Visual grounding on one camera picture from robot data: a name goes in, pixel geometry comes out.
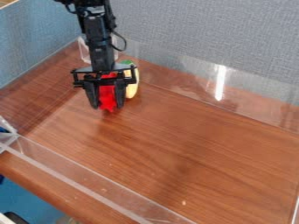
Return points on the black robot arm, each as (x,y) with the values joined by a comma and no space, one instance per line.
(98,25)

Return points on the yellow green toy corn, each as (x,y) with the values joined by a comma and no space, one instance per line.
(131,89)

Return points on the red plastic block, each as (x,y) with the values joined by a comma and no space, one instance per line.
(107,99)

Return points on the black object bottom left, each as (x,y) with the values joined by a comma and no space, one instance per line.
(14,217)

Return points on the clear acrylic left bracket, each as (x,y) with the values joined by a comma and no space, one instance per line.
(10,137)

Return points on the clear acrylic back wall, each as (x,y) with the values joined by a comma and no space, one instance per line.
(252,95)

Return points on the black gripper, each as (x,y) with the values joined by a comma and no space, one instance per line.
(121,76)

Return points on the clear acrylic front wall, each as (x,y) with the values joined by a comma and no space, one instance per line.
(102,189)

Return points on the clear acrylic wall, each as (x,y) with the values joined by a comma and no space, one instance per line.
(252,95)
(102,189)

